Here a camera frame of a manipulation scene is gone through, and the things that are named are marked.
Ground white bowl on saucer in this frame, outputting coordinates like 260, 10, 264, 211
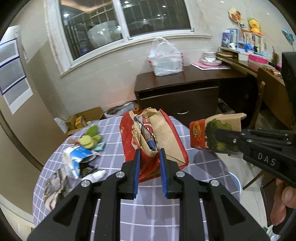
201, 52, 222, 66

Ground large red brown paper bag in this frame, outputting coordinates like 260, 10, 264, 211
119, 108, 189, 182

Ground books on desk shelf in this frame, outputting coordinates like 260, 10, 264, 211
221, 28, 268, 57

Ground window with white frame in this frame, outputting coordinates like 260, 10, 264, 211
44, 1, 212, 76

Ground orange bag on floor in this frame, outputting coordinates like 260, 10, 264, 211
104, 101, 139, 119

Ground brown wooden desk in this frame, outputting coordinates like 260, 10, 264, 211
216, 46, 296, 130

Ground yellow duck plush toy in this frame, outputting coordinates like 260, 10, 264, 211
248, 18, 262, 36

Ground pink paper on cabinet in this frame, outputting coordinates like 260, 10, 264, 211
191, 63, 231, 70

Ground white crumpled tissue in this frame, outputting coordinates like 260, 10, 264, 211
80, 166, 106, 183

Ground white plastic bag of items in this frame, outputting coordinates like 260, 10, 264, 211
148, 37, 184, 76

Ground dark wooden drawer cabinet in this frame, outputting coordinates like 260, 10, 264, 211
134, 66, 258, 128

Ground purple checked tablecloth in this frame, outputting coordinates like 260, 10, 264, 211
33, 117, 241, 240

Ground wooden chair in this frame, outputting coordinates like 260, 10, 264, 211
241, 68, 287, 190

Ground cardboard box on floor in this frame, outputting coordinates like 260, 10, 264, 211
54, 107, 106, 136

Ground person right hand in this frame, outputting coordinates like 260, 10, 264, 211
270, 179, 296, 226

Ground grey printed crumpled wrapper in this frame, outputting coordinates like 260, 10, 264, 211
43, 168, 72, 211

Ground wall poster grey panels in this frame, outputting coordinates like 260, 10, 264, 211
1, 25, 33, 114

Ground blue white crumpled packet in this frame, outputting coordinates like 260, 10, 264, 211
62, 145, 99, 179

